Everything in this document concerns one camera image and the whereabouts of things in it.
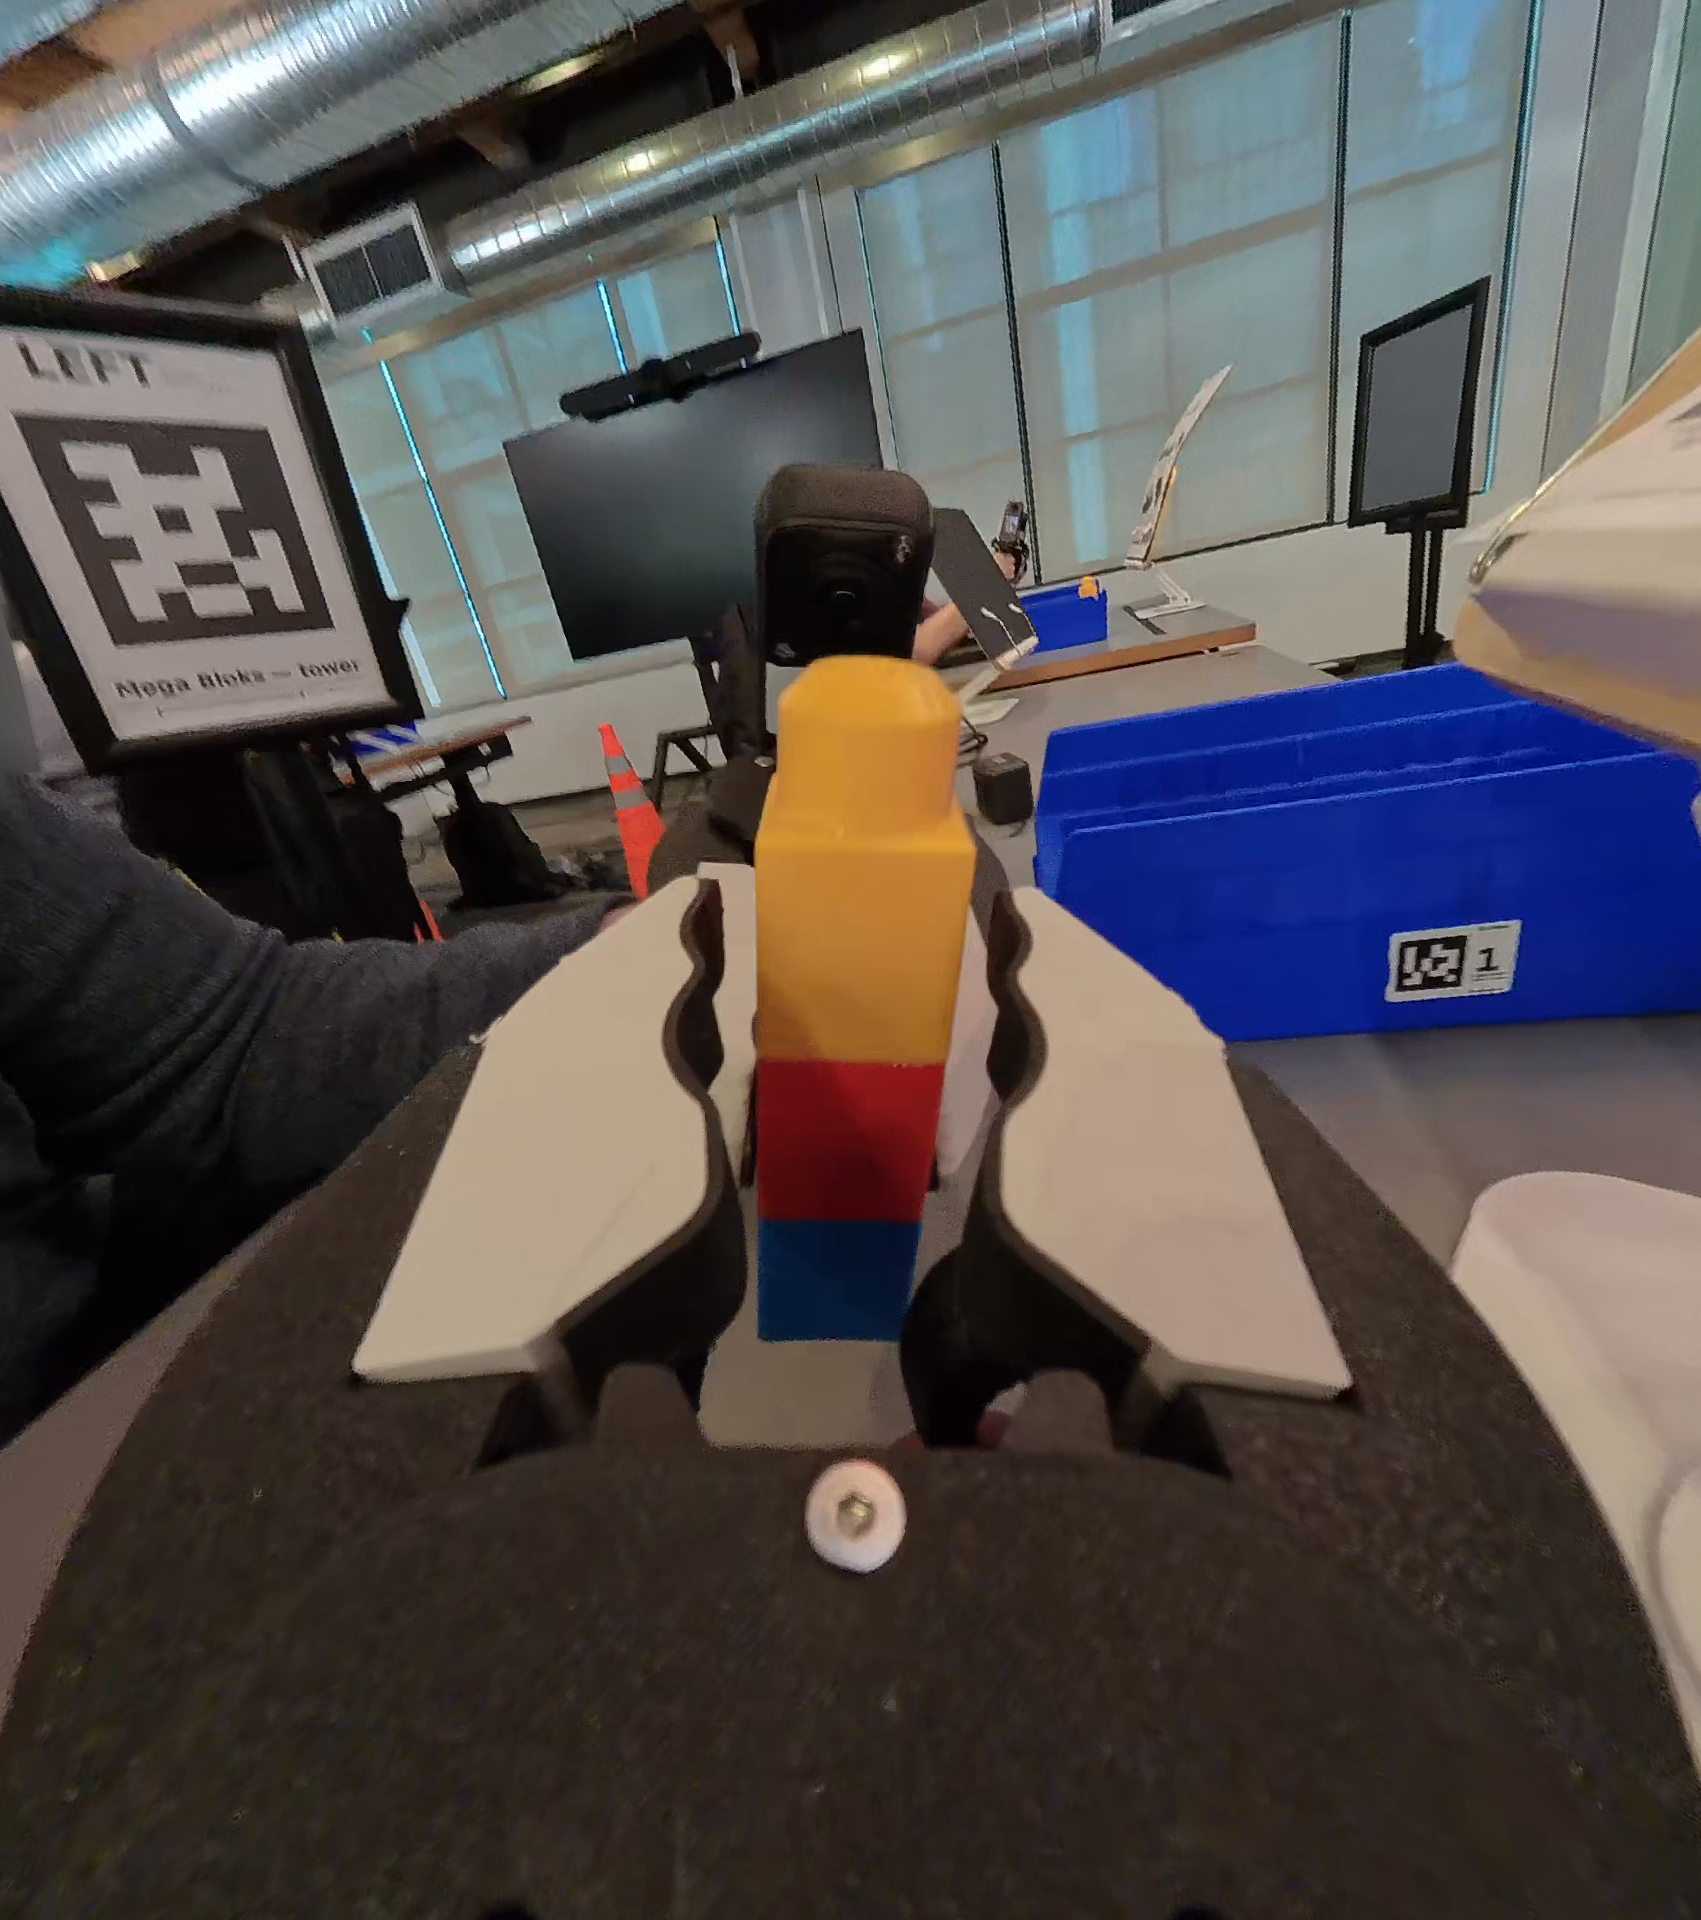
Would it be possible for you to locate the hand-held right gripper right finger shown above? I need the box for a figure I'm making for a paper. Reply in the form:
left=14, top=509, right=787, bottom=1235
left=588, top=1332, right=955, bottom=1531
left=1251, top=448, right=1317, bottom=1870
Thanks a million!
left=905, top=886, right=1355, bottom=1448

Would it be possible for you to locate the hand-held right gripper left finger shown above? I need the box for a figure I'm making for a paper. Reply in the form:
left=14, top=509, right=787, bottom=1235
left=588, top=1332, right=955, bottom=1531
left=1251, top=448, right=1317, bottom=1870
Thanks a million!
left=355, top=877, right=751, bottom=1448

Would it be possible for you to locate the blue toy building block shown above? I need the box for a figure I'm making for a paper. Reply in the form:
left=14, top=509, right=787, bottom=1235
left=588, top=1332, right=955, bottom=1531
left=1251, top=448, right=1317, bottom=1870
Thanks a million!
left=757, top=1212, right=924, bottom=1342

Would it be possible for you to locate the yellow toy building block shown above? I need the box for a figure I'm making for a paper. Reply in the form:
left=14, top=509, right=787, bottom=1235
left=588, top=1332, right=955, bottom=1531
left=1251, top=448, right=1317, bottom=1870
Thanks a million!
left=754, top=662, right=977, bottom=1069

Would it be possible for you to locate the blue plastic bin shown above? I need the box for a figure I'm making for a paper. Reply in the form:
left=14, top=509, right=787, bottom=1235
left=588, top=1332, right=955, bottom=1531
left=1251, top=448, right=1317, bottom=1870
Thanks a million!
left=1016, top=577, right=1117, bottom=656
left=1030, top=664, right=1701, bottom=1046

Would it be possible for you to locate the person's left forearm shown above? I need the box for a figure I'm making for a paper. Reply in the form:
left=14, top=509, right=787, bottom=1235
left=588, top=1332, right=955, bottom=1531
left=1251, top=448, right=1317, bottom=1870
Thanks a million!
left=0, top=774, right=618, bottom=1338

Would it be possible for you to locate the grey desk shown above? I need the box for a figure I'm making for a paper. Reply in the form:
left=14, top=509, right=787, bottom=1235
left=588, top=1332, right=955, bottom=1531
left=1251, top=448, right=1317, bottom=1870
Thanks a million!
left=0, top=647, right=1701, bottom=1920

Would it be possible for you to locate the large dark display screen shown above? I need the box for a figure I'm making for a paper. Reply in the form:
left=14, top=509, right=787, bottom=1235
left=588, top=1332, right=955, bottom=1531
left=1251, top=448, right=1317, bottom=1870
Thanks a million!
left=503, top=331, right=889, bottom=666

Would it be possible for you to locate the black webcam bar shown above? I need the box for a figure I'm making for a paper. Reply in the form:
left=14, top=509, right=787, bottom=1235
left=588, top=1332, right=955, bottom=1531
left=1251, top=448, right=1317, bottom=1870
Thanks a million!
left=558, top=331, right=769, bottom=425

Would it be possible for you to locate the wooden table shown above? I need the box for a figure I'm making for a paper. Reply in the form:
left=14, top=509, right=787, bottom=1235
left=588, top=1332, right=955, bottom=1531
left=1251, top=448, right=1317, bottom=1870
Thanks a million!
left=976, top=601, right=1258, bottom=695

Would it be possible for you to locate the orange traffic cone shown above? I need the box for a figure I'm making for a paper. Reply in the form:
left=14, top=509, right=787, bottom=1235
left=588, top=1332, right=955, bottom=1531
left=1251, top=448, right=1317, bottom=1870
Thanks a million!
left=597, top=725, right=668, bottom=897

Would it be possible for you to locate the tilted document stand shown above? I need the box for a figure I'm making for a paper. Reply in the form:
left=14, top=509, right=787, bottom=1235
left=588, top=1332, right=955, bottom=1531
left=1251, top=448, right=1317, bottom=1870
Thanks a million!
left=1121, top=366, right=1236, bottom=576

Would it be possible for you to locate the white document stand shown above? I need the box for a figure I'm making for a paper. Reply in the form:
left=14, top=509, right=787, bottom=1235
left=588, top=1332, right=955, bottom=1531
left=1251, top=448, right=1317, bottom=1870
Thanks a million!
left=1452, top=766, right=1701, bottom=1920

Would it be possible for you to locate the person's dark sweater torso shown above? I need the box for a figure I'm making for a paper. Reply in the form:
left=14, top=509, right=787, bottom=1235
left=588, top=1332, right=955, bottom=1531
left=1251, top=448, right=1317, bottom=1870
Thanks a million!
left=0, top=1185, right=296, bottom=1539

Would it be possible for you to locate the small monitor on stand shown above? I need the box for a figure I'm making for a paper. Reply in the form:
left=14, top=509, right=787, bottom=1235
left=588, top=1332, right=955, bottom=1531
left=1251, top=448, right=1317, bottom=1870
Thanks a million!
left=1349, top=276, right=1497, bottom=669

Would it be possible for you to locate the black and white tag sign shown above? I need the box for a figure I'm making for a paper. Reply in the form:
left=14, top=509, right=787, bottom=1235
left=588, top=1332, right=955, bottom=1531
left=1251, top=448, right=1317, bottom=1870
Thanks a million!
left=0, top=276, right=429, bottom=777

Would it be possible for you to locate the instruction board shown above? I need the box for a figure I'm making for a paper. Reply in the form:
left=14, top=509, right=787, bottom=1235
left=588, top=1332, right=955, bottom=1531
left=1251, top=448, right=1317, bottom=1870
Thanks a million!
left=1452, top=226, right=1701, bottom=800

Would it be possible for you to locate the silver air duct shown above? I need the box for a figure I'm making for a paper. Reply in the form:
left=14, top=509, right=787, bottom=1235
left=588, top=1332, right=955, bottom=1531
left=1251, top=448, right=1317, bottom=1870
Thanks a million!
left=0, top=0, right=1317, bottom=290

